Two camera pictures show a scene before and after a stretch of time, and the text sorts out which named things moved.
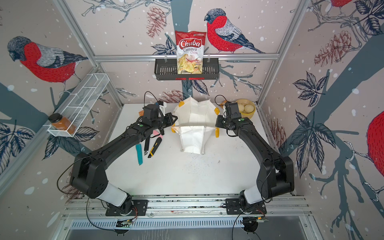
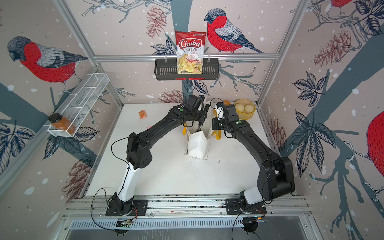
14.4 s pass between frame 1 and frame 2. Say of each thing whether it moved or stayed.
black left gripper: moved
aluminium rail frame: stayed
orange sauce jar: stayed
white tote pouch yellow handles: moved
